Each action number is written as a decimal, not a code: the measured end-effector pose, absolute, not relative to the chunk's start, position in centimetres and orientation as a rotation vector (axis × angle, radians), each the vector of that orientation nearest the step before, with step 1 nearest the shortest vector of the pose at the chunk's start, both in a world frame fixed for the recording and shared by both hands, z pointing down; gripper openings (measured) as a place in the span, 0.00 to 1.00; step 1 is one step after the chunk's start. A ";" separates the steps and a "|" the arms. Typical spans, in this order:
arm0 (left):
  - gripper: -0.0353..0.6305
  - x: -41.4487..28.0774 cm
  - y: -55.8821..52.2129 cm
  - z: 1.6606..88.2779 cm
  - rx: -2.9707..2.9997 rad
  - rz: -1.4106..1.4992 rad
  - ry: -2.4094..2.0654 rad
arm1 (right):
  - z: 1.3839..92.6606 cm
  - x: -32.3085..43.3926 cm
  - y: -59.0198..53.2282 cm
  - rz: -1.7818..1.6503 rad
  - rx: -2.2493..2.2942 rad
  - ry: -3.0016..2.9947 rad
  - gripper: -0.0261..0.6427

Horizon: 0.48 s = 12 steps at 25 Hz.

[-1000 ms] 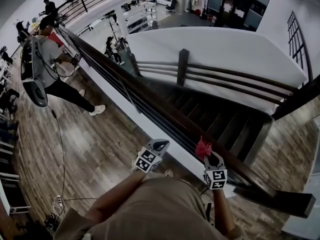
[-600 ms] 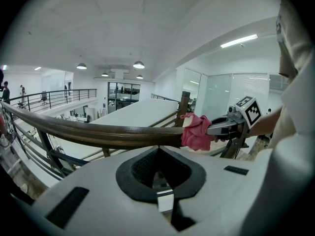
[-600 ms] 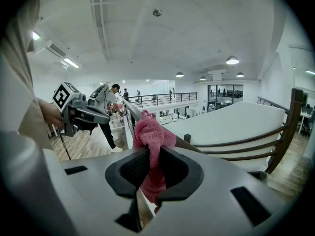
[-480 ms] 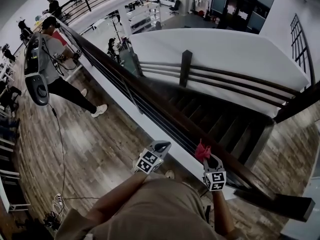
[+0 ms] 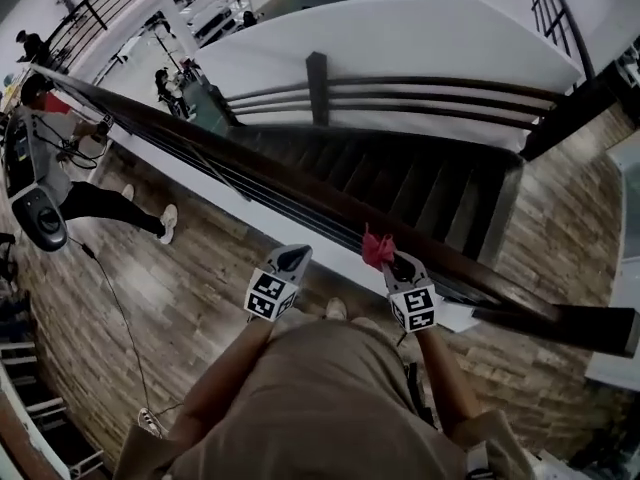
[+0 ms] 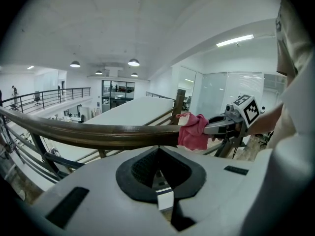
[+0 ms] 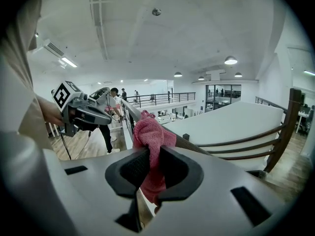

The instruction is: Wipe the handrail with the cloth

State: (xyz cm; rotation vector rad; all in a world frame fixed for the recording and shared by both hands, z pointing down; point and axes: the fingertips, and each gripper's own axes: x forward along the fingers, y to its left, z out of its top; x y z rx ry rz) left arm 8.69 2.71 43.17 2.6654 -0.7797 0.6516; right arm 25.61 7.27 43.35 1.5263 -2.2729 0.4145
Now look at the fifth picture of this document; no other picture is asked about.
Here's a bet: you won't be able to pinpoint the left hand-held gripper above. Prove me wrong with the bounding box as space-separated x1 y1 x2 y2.
243 244 314 323

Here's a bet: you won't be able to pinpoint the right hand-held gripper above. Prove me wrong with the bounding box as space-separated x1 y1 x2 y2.
381 249 438 335

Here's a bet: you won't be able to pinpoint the pink cloth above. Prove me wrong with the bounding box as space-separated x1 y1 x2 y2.
360 222 398 272

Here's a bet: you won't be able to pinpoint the dark wooden handrail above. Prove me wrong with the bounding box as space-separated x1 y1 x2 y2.
28 62 640 359

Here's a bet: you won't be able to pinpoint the person's right forearm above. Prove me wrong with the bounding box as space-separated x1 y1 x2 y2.
416 326 485 438

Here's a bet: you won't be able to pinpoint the person's left forearm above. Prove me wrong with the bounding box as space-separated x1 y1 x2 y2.
166 316 275 443

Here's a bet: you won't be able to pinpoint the person's light trousers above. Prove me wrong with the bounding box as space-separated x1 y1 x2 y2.
272 306 389 337

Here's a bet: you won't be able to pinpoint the person's white shoe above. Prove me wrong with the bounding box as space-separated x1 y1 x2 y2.
324 296 350 322

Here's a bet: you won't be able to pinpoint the dark wooden staircase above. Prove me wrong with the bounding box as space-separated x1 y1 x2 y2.
227 124 526 269

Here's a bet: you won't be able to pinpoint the black waist device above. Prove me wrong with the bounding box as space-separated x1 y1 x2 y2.
404 361 437 430

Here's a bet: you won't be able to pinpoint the person's olive shirt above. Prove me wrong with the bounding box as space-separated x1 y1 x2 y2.
112 317 537 480

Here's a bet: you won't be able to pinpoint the dark wooden stair banister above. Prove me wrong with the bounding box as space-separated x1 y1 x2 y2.
206 51 617 163

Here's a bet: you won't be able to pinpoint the white power strip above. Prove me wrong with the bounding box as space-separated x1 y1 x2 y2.
136 406 165 440

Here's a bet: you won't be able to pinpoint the white metal rack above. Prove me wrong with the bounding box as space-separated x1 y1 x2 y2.
0 340 107 475

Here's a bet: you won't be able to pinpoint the short black metal balustrade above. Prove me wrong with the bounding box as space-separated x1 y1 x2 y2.
523 0 597 83

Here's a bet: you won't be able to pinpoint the long black metal balustrade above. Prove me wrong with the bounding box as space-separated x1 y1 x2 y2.
43 0 177 75

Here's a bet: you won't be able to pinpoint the brown curved wooden ledge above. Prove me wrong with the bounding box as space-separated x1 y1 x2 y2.
0 392 67 480

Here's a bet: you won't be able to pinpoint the black floor cable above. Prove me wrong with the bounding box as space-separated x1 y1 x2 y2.
66 236 185 420

